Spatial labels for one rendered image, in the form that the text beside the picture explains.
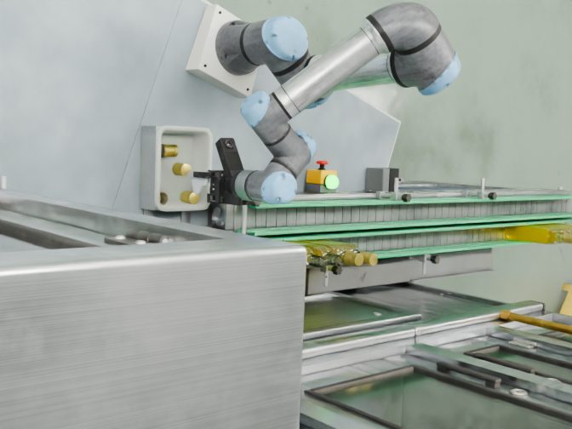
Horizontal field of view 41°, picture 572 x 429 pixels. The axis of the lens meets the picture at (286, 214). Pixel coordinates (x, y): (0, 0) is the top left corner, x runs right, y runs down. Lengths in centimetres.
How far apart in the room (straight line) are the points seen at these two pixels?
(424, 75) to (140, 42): 76
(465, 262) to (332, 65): 134
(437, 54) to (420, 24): 8
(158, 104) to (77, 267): 165
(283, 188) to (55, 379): 130
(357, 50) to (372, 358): 69
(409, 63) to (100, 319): 140
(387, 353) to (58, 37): 109
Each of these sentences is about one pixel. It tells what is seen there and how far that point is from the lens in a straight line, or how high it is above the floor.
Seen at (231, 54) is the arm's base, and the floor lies 85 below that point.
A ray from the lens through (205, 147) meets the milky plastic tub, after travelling 210.
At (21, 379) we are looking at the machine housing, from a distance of 47.
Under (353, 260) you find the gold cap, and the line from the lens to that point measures 203.
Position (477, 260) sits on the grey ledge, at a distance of 294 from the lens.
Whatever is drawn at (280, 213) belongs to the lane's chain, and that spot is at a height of 88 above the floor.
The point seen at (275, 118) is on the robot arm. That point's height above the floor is 122.
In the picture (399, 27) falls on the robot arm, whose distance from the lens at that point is 174.
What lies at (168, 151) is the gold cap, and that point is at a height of 80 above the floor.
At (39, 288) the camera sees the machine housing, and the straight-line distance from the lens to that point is 46.
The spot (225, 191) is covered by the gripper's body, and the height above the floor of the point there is 102.
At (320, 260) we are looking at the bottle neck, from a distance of 199.
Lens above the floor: 255
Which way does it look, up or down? 49 degrees down
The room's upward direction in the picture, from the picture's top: 98 degrees clockwise
